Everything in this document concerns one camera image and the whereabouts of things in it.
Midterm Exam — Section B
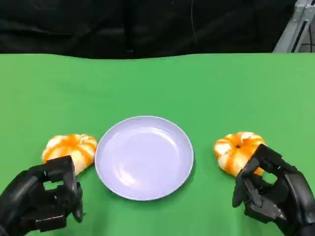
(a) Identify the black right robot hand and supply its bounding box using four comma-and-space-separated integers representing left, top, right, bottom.
232, 143, 315, 236

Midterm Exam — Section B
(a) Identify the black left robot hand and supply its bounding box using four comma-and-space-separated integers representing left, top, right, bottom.
0, 155, 84, 236

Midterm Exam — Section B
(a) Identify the lilac plate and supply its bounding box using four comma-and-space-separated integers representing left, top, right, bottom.
94, 115, 194, 201

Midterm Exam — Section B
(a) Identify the green table cloth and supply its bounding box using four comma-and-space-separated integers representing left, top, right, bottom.
0, 53, 315, 236

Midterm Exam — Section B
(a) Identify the black backdrop cloth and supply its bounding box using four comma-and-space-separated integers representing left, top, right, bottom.
0, 0, 300, 59

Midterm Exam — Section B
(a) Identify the aluminium frame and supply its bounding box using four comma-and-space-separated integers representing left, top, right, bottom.
272, 0, 315, 54

